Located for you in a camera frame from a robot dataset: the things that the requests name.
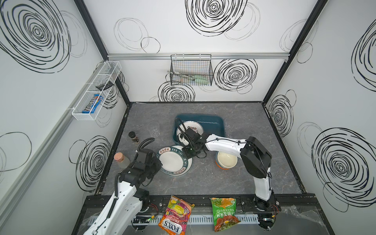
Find stacked bowls cream inside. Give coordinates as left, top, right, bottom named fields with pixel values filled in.
left=215, top=152, right=238, bottom=169

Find clear drinking glass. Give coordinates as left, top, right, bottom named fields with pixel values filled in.
left=147, top=121, right=160, bottom=138

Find pink capped bottle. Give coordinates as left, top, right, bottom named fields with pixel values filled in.
left=114, top=152, right=130, bottom=169

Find teal plastic bin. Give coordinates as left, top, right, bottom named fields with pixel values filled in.
left=176, top=113, right=226, bottom=137

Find blue M&M's candy bag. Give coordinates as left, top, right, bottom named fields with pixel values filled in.
left=82, top=94, right=103, bottom=114

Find small dark spice bottle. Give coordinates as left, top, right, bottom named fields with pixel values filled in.
left=128, top=131, right=140, bottom=144

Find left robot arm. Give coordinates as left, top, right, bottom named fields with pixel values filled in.
left=84, top=148, right=162, bottom=235

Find green snack bag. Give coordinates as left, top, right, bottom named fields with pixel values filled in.
left=211, top=197, right=240, bottom=232

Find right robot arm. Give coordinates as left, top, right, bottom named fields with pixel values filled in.
left=178, top=129, right=275, bottom=212

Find green rim Hao Shi Wei plate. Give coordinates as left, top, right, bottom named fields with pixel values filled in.
left=156, top=146, right=193, bottom=177

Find black remote in shelf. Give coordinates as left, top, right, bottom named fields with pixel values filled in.
left=96, top=81, right=114, bottom=91

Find green item in basket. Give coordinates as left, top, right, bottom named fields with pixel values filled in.
left=193, top=75, right=211, bottom=85

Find white slotted cable duct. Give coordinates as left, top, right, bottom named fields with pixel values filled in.
left=131, top=214, right=259, bottom=226

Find white wire shelf basket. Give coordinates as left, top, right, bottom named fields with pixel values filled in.
left=71, top=61, right=121, bottom=121

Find black wire basket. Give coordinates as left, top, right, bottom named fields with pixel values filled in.
left=168, top=53, right=214, bottom=86

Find white plate red characters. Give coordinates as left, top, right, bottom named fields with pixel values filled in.
left=175, top=120, right=204, bottom=146

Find Fox's fruits candy bag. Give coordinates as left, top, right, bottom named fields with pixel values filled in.
left=158, top=195, right=195, bottom=235

